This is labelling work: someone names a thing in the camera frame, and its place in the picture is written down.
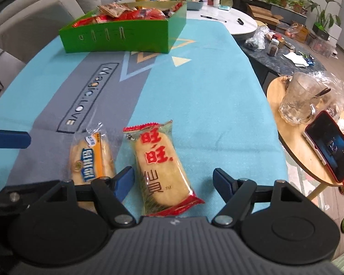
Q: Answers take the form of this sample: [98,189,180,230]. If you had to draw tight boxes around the tall leafy floor plant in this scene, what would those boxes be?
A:
[306,0,342,30]

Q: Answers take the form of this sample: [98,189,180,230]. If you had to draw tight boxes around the black pen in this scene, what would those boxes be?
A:
[200,14,227,23]

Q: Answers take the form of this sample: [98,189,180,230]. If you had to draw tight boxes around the white floor appliance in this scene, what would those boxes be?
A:
[330,24,342,43]

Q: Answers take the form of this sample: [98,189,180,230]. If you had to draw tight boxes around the clear plastic bag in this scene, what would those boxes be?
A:
[244,25,269,52]

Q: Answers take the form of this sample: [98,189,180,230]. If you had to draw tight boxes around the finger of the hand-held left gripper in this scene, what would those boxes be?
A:
[0,130,31,149]
[0,180,64,211]

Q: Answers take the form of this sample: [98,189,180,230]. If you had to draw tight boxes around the small blue green wrappers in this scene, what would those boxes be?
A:
[298,51,316,67]

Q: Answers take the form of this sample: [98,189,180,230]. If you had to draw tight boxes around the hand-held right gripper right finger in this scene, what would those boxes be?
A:
[212,168,306,230]

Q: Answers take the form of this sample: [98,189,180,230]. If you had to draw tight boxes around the bread packet blue label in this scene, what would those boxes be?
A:
[69,123,117,214]

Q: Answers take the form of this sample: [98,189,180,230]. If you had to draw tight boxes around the phone in red case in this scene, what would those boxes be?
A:
[304,110,344,184]

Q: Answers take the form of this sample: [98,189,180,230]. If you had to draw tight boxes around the dark television cabinet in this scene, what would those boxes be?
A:
[125,0,308,16]

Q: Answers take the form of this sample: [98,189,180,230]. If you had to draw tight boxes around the teal tray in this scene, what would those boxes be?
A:
[186,0,205,10]

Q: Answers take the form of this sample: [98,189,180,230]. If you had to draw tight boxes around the open brown cardboard box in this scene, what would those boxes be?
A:
[246,4,282,27]

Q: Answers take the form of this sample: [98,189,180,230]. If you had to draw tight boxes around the round wooden side table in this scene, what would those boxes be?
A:
[266,74,344,201]

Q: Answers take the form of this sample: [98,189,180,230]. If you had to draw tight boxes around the small red carton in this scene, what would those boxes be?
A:
[271,33,286,48]

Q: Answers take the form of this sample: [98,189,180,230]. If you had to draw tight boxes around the pile of mixed snack packets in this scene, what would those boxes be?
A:
[72,1,184,28]

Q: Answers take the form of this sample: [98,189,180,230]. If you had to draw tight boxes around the black box with green top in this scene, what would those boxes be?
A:
[312,23,332,41]

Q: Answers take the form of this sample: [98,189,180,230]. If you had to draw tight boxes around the clear plastic storage containers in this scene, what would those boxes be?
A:
[309,34,338,58]

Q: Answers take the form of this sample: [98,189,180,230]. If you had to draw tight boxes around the small glass jar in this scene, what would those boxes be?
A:
[268,39,279,57]

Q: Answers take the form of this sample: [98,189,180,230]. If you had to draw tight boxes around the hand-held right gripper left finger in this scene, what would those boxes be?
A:
[42,168,136,229]

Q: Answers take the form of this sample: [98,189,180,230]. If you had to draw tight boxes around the orange fruit bag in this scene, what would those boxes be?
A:
[285,22,303,39]

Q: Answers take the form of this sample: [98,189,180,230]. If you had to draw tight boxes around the rice cracker packet red print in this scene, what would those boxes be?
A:
[123,120,206,217]

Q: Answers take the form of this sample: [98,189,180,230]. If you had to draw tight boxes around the grey sofa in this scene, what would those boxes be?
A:
[0,0,119,64]

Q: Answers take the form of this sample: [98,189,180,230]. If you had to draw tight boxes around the green cardboard box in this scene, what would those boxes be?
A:
[59,1,188,55]

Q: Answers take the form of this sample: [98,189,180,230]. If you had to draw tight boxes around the pastel patterned floor mat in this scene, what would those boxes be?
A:
[285,146,344,215]

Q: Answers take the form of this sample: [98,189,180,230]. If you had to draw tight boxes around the white paper sheet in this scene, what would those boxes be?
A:
[283,51,308,67]

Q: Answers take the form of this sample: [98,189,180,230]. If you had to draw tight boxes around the white round coffee table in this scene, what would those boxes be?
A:
[186,5,258,36]

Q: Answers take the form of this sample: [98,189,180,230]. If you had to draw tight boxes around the yellow carton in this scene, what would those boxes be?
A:
[295,27,309,44]

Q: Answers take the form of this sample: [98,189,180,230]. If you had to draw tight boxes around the glass mug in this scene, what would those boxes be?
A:
[279,71,332,126]

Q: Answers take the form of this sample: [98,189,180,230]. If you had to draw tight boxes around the clear plastic wrap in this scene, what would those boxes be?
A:
[315,68,344,115]

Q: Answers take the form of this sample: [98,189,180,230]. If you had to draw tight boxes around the light blue printed table mat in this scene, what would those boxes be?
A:
[0,17,288,215]

